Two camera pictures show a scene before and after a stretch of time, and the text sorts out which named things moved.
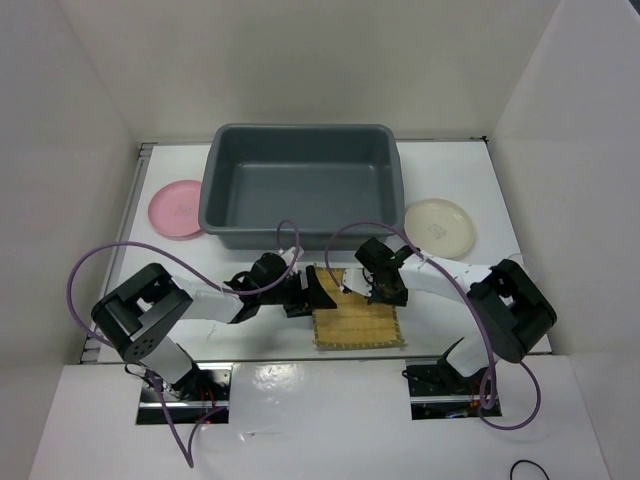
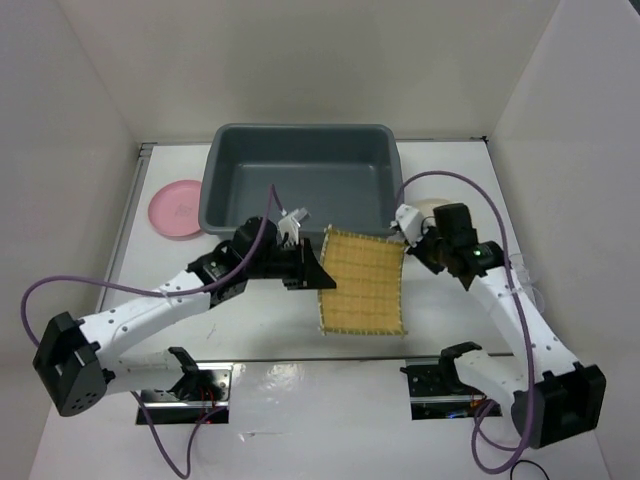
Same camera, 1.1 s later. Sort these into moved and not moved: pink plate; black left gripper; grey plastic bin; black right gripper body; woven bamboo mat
Moved: black right gripper body; black left gripper; woven bamboo mat
Not moved: grey plastic bin; pink plate
